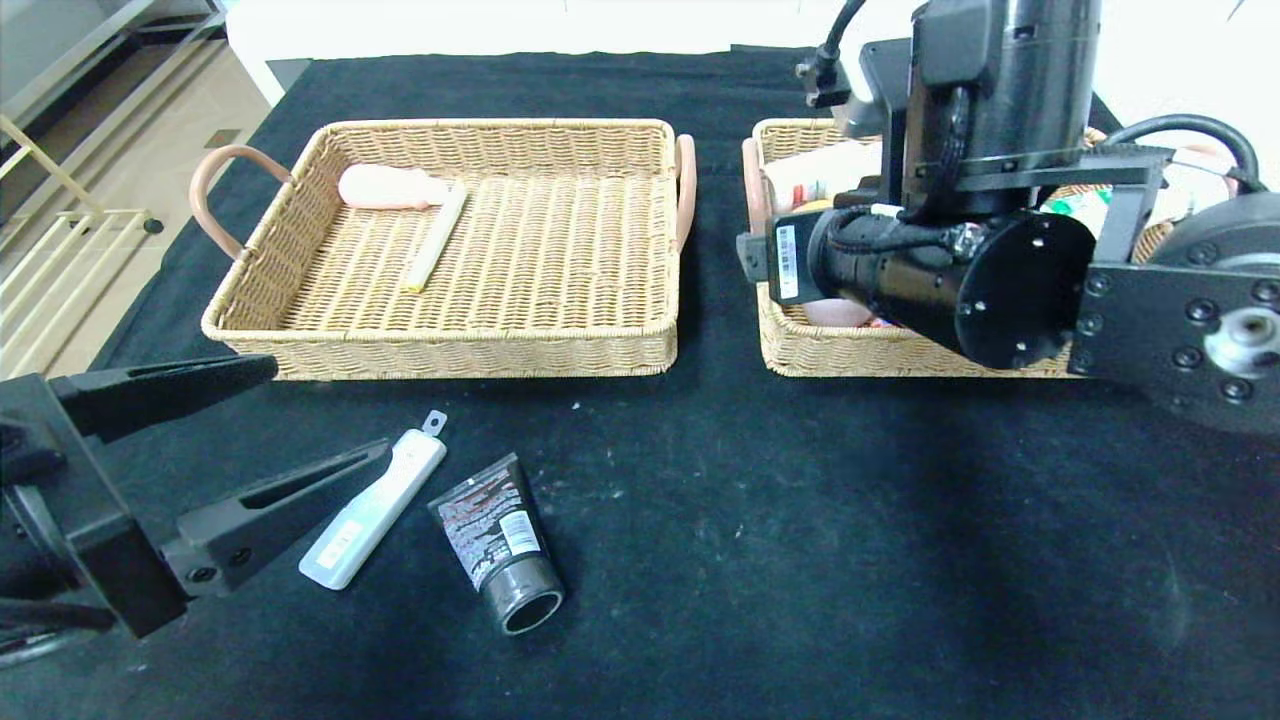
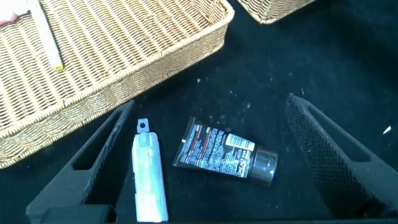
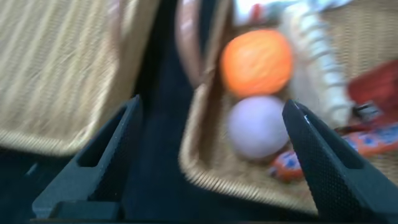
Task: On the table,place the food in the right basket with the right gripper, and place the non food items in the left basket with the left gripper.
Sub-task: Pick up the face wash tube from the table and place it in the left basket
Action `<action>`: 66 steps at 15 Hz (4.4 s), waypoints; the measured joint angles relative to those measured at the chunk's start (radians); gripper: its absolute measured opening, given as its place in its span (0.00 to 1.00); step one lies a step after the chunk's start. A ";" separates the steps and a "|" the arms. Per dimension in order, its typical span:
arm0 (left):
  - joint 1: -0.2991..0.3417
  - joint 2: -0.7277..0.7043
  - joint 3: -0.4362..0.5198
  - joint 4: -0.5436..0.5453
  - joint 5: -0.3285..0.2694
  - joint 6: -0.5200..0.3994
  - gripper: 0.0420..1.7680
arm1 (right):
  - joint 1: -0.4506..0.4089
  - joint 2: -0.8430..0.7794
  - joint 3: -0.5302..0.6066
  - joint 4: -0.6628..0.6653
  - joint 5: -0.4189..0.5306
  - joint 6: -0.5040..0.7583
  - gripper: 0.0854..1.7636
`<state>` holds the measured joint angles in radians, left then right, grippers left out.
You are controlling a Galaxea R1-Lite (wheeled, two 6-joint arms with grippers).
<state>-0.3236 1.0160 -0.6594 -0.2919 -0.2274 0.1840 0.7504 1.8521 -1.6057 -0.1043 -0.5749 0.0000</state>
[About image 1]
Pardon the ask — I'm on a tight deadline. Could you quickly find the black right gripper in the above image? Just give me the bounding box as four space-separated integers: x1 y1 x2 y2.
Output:
735 207 968 324

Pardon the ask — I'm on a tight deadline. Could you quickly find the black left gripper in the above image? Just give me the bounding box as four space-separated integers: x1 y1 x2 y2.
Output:
0 354 392 640

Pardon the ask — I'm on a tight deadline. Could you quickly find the pale pink round bun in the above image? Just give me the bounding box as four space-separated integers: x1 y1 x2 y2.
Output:
800 297 876 329

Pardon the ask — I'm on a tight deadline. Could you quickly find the white bottle with red label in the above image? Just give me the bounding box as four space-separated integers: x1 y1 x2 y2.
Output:
764 140 886 213

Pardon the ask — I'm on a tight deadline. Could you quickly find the grey toothbrush case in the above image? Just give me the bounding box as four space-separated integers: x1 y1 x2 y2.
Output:
298 410 449 591

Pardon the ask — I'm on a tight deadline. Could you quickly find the cream metal rack with wheels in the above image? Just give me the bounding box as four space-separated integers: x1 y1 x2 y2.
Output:
0 112 166 381

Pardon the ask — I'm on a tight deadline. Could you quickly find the black cosmetic tube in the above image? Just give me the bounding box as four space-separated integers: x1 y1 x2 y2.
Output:
429 453 566 636

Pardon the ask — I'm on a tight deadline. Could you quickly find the cream stick with yellow end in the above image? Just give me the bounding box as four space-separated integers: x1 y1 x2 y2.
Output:
404 183 469 294

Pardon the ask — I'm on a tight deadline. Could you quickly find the small pink bottle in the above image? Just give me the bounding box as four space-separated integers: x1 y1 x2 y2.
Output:
338 164 451 211

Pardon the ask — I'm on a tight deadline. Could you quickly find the white bottle with green label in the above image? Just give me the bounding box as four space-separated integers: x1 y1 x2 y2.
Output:
1040 188 1111 241

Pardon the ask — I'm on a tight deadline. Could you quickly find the grey metal shelf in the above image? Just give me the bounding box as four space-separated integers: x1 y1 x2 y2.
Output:
0 0 231 131

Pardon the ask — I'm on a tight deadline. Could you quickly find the white table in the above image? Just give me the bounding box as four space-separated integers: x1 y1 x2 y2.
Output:
228 0 1101 109

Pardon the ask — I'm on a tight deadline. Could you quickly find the wicker basket with pink handles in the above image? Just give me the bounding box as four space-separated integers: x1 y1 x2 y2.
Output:
189 119 698 382
741 118 1251 379

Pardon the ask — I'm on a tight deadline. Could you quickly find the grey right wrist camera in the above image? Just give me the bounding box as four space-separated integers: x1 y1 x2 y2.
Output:
835 40 916 141

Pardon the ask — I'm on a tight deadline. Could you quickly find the thick black camera cable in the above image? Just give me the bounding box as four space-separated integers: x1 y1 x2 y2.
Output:
797 0 869 109

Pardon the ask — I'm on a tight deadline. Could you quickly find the black tagged arm cable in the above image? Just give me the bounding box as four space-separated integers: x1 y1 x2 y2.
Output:
1100 113 1263 193

